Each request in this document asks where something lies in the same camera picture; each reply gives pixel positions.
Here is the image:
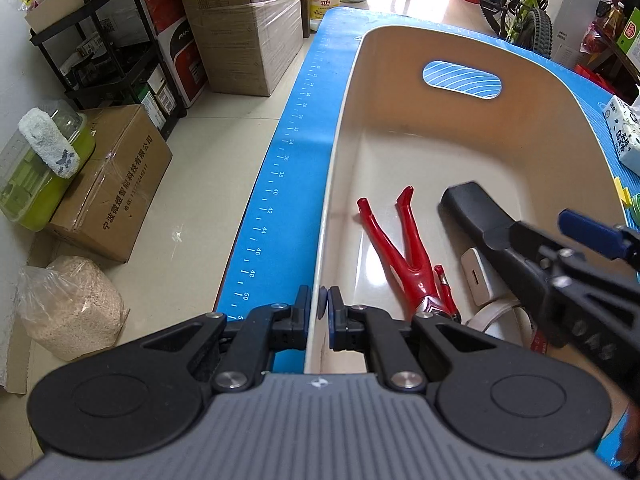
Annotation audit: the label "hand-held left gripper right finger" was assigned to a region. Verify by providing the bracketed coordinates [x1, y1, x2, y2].
[319, 285, 497, 394]

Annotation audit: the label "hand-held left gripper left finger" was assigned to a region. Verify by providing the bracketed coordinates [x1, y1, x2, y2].
[141, 284, 311, 393]

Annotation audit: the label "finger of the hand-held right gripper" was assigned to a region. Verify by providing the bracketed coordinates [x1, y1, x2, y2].
[557, 209, 640, 267]
[509, 220, 640, 398]

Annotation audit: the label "white tape roll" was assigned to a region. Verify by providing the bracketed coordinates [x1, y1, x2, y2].
[465, 296, 538, 346]

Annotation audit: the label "white charger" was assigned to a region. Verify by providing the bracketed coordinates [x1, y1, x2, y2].
[461, 247, 501, 306]

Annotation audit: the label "red action figure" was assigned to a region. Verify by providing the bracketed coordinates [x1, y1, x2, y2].
[356, 186, 462, 323]

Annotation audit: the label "black plastic handle tool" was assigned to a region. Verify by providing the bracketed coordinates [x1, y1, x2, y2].
[439, 181, 557, 307]

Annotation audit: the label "beige plastic bin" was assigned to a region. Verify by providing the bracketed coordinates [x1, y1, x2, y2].
[303, 24, 631, 376]

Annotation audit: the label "person's right forearm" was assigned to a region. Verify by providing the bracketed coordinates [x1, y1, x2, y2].
[619, 401, 640, 467]

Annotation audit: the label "white printed tissue pack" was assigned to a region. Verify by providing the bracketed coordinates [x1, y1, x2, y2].
[600, 95, 640, 176]

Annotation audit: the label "blue measuring mat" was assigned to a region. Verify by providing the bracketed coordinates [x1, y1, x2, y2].
[212, 7, 640, 466]

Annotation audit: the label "green carton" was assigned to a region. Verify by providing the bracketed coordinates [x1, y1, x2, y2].
[615, 7, 640, 58]

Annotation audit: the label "green black bicycle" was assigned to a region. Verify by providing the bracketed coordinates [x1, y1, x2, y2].
[476, 0, 568, 58]

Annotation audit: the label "cooking oil bottle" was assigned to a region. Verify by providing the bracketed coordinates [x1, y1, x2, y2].
[597, 2, 626, 36]

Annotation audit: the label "white cabinet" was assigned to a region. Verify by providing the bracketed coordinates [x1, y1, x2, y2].
[550, 0, 626, 71]

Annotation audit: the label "brown printed cardboard box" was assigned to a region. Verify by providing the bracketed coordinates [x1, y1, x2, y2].
[48, 104, 173, 263]

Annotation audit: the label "clear bag of grain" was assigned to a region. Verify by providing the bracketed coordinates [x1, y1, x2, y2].
[17, 255, 128, 362]

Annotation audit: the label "stack of small boxes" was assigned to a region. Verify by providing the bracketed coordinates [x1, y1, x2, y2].
[142, 67, 181, 128]

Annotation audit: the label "red white appliance box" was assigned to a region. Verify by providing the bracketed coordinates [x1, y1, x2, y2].
[157, 20, 208, 108]

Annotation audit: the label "film-wrapped large cardboard box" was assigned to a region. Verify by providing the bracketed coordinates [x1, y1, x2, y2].
[187, 0, 307, 98]

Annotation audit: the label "green container with clear lid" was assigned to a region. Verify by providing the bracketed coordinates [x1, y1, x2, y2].
[0, 100, 96, 232]

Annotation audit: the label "black metal rack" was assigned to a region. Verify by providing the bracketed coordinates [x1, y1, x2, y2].
[29, 0, 183, 141]

